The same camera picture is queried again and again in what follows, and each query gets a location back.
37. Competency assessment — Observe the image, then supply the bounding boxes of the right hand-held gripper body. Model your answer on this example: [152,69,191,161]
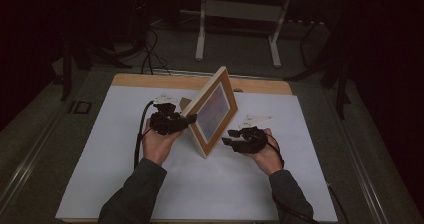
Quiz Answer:
[232,114,273,154]

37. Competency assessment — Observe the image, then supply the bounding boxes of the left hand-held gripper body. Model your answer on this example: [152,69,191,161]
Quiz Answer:
[149,95,188,137]

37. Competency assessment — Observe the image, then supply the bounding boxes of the wooden picture frame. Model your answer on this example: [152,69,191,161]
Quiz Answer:
[179,66,239,160]

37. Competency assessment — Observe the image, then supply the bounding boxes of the person's left hand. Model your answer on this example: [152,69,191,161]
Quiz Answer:
[141,118,184,167]

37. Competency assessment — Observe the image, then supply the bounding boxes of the person's right hand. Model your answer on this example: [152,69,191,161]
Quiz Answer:
[248,127,284,177]

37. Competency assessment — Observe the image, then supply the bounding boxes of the white table sheet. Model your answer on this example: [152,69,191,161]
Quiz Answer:
[54,85,338,222]

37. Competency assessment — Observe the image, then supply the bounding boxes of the black stand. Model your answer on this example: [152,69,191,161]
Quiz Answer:
[58,38,134,102]
[284,17,353,120]

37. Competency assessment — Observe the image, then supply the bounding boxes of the white metal stand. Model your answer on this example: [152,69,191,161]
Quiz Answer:
[194,0,294,68]

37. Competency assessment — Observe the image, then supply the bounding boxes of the left hand-held gripper cable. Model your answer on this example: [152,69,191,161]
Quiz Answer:
[133,99,156,170]

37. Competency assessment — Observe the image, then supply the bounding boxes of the hand-held gripper cable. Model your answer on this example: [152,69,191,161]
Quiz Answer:
[265,133,349,224]
[133,99,156,170]

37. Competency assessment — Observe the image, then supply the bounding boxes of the black floor cables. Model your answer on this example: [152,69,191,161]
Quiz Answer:
[139,25,172,76]

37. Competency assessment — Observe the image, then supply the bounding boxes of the black floor bracket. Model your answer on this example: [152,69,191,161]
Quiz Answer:
[68,100,93,115]

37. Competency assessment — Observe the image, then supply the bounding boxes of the right hand-held gripper cable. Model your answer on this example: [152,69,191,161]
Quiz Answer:
[265,133,349,224]

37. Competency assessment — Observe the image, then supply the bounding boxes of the metal floor rail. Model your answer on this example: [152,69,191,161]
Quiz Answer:
[323,90,393,224]
[0,108,66,215]

